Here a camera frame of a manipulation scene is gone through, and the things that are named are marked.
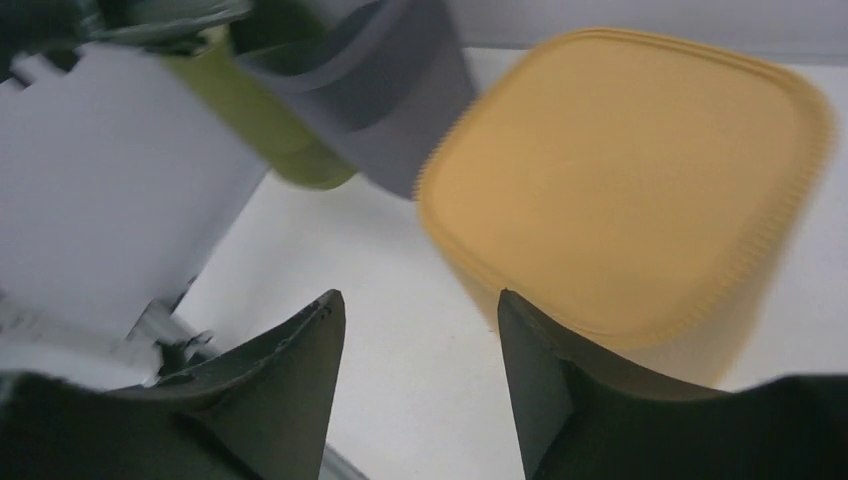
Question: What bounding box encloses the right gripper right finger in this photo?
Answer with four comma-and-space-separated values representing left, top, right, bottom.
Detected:
497, 290, 847, 479

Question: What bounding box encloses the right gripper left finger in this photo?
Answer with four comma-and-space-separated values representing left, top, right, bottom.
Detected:
1, 290, 346, 479

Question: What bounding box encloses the yellow plastic basket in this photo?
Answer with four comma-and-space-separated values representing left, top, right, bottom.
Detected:
415, 28, 836, 386

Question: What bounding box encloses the green plastic basket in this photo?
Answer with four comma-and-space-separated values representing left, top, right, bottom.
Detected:
161, 27, 355, 190

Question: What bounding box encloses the grey plastic basket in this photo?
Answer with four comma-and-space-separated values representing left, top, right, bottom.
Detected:
230, 0, 476, 199

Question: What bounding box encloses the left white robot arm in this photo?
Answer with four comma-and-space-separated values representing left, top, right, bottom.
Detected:
1, 1, 266, 388

